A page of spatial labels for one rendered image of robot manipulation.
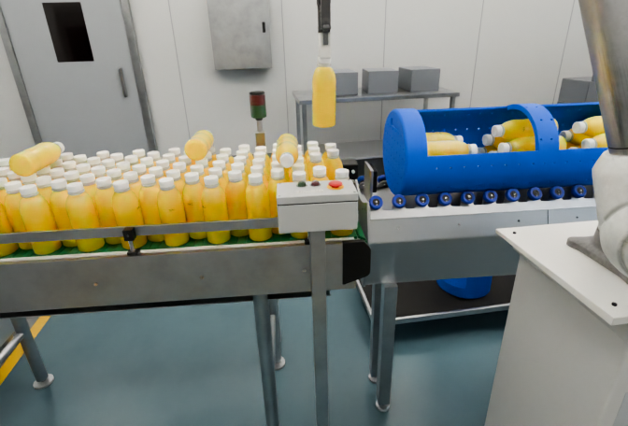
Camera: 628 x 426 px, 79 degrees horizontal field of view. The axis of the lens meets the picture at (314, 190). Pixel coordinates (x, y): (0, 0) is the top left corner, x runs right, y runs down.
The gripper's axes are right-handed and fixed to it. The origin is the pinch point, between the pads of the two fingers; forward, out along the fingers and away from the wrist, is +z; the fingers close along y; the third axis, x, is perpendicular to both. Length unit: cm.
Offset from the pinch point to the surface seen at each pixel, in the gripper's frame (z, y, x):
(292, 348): 143, 32, 16
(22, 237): 46, -17, 86
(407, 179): 38.4, -9.2, -23.6
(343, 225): 42, -30, -1
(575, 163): 36, -10, -75
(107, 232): 46, -17, 64
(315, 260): 53, -27, 6
